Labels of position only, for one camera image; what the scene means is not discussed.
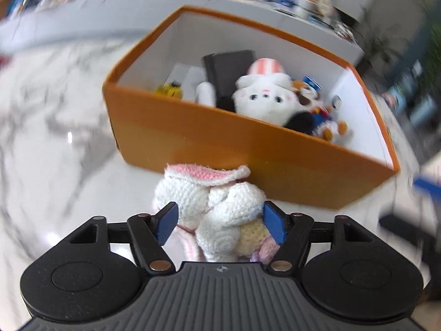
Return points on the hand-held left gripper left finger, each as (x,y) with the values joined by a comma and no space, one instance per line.
(166,222)

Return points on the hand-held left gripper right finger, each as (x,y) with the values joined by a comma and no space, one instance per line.
(275,222)

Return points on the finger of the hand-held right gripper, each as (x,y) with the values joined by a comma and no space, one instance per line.
(403,229)
(429,186)

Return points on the white crocheted bunny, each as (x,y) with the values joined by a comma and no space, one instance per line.
(224,207)

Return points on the orange cardboard box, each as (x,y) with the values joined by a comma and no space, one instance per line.
(206,138)

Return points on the small duck plush toy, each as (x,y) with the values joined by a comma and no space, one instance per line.
(324,117)

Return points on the white plush with striped hat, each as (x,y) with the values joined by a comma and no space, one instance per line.
(262,100)

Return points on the yellow round lid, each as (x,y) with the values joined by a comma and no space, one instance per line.
(168,90)

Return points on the black gift box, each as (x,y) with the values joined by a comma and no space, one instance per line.
(224,69)

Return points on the white marble media console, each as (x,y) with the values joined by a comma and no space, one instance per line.
(103,17)

